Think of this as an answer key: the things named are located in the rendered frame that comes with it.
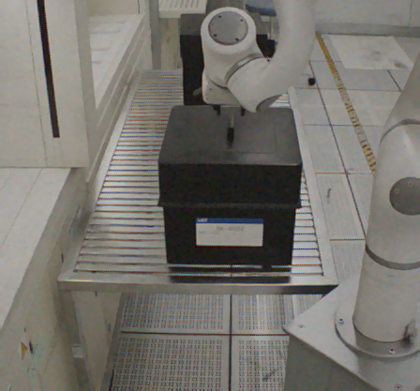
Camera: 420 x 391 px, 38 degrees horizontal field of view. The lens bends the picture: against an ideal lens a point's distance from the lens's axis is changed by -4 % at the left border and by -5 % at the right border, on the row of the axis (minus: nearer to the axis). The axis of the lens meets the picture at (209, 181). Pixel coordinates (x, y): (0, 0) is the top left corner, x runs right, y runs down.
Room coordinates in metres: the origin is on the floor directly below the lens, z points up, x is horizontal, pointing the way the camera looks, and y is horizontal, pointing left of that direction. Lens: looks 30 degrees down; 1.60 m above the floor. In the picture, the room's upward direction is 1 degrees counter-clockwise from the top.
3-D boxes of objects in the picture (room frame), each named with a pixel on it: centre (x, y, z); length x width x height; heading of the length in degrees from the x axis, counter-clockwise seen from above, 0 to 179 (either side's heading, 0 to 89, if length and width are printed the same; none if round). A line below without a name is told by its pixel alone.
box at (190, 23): (2.09, -0.05, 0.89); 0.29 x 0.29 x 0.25; 2
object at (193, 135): (1.22, -0.05, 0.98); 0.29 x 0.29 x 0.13; 87
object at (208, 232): (1.22, -0.05, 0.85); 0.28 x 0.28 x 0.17; 87
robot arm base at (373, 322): (0.87, -0.33, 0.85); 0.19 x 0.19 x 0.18
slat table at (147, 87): (1.67, 0.00, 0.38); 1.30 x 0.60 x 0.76; 178
